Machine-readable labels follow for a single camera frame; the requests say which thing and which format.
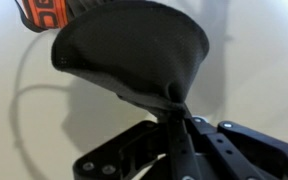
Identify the grey fabric bag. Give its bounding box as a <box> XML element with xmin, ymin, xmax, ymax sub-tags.
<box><xmin>14</xmin><ymin>0</ymin><xmax>211</xmax><ymax>118</ymax></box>

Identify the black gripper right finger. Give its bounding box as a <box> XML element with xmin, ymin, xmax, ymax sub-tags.
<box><xmin>184</xmin><ymin>115</ymin><xmax>288</xmax><ymax>180</ymax></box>

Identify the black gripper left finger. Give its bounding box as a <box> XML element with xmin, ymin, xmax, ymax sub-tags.
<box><xmin>72</xmin><ymin>112</ymin><xmax>202</xmax><ymax>180</ymax></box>

